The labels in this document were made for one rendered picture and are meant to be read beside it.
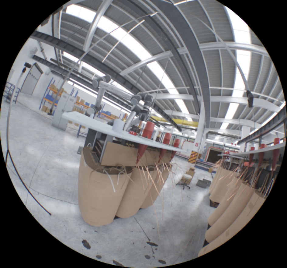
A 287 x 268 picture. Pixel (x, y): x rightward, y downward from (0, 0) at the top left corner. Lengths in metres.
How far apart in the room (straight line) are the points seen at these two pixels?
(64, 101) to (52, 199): 4.67
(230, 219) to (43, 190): 2.51
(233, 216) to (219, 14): 9.71
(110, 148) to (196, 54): 3.83
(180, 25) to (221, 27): 6.36
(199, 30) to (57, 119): 11.53
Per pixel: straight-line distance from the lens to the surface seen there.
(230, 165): 2.76
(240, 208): 1.42
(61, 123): 5.44
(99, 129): 0.25
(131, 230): 1.57
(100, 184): 0.62
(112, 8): 10.69
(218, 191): 2.84
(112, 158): 0.61
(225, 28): 9.54
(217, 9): 9.30
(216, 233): 1.64
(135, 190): 0.96
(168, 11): 3.40
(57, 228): 1.48
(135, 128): 0.67
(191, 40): 3.58
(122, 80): 7.65
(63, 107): 5.37
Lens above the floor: 1.38
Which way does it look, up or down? 8 degrees up
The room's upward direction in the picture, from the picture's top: 20 degrees clockwise
